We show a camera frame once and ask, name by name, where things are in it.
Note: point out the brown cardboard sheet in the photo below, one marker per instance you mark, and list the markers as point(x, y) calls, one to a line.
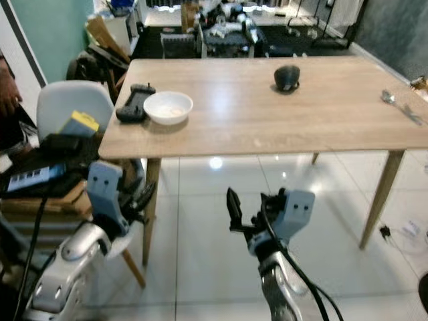
point(103, 37)

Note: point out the small black floor object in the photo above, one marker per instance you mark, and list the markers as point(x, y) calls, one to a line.
point(385, 232)

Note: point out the black crate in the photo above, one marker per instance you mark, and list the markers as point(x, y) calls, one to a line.
point(178, 45)

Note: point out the black flat bag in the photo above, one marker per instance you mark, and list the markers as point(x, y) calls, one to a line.
point(80, 164)

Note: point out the black game controller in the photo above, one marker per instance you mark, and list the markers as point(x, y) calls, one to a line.
point(134, 102)

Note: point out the dark grey mug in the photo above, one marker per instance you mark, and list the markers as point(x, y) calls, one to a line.
point(286, 77)

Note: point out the white chair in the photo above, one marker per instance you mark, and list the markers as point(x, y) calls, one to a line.
point(70, 100)

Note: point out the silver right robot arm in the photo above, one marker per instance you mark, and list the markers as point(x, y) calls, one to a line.
point(284, 291)

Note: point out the metal spoon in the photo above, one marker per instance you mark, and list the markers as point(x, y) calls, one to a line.
point(401, 107)

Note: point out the person in black shorts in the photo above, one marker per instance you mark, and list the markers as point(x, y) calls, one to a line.
point(10, 144)

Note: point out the light wooden table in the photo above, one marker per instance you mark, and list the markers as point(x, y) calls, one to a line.
point(254, 114)

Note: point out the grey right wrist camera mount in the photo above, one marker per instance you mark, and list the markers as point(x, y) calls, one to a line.
point(298, 210)

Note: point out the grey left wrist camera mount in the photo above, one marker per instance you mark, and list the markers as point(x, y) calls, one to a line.
point(105, 194)

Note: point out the tablet with lit screen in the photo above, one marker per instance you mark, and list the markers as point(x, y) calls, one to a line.
point(37, 179)

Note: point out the black backpack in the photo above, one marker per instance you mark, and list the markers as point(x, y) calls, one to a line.
point(85, 67)

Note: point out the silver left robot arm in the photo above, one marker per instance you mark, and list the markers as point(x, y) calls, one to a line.
point(73, 267)

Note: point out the silver robot on stand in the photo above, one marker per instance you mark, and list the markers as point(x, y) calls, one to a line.
point(227, 30)

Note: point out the white bowl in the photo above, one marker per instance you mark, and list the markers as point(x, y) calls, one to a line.
point(168, 107)

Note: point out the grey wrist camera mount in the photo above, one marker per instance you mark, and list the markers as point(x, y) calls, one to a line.
point(105, 194)
point(298, 210)

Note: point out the bystander bare hand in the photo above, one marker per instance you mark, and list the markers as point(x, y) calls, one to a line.
point(10, 93)

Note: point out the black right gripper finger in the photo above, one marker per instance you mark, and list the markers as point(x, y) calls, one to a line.
point(235, 208)
point(273, 204)

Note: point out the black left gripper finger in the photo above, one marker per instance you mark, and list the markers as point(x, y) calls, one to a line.
point(132, 179)
point(147, 194)

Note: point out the black device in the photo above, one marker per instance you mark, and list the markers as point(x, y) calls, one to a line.
point(63, 142)

